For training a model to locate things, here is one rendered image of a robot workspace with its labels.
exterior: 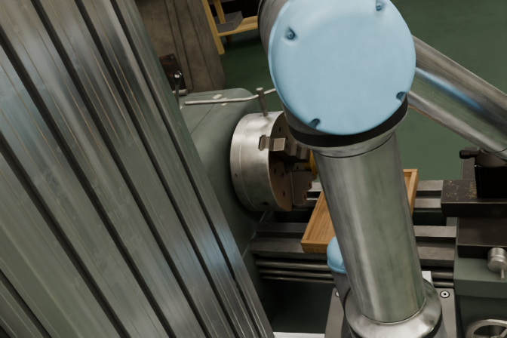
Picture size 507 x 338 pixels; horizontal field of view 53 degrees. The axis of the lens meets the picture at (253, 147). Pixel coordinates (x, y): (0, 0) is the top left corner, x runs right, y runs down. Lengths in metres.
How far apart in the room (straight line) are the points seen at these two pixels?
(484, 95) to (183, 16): 4.00
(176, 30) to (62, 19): 4.16
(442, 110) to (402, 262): 0.20
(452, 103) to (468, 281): 0.76
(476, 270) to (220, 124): 0.82
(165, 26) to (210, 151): 3.20
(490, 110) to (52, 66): 0.50
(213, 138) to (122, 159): 1.08
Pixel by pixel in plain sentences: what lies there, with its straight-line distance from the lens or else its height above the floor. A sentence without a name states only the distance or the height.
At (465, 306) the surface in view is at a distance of 1.48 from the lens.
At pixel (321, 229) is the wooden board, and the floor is 0.88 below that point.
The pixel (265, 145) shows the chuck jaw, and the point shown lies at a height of 1.20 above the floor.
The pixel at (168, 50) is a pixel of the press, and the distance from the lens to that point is 4.68.
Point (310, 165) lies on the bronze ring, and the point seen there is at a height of 1.09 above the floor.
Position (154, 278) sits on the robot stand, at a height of 1.61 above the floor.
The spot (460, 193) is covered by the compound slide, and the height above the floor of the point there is 1.02.
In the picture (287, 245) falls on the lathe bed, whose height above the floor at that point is 0.86.
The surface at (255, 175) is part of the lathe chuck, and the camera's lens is 1.47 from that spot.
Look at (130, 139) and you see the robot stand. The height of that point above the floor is 1.73.
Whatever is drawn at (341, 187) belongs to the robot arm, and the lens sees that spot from 0.50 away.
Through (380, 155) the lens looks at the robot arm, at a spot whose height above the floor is 1.64.
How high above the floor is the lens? 1.91
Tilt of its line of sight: 29 degrees down
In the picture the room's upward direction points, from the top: 19 degrees counter-clockwise
